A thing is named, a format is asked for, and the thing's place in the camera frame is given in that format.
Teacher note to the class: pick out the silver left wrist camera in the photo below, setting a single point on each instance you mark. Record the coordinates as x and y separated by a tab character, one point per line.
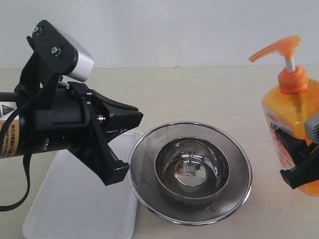
61	52

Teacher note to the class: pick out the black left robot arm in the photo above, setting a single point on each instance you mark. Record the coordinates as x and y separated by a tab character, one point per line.
9	130

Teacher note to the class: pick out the white rectangular plastic tray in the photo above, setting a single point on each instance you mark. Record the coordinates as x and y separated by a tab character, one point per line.
73	203

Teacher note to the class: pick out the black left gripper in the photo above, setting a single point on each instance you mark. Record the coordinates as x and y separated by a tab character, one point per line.
56	115

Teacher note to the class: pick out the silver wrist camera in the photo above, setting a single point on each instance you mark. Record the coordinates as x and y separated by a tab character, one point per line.
61	52
312	128

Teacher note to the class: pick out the orange pump soap bottle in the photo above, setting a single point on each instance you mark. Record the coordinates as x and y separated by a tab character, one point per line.
291	102

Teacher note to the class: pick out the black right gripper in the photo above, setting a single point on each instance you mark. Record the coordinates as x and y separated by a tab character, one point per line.
306	159

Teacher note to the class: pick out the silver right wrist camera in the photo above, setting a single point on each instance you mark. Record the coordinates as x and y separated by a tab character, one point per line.
312	128

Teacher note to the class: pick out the small stainless steel bowl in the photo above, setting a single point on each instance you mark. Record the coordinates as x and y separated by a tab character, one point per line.
192	167

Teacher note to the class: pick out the steel mesh strainer basket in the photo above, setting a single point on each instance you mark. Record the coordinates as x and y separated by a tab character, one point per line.
177	209

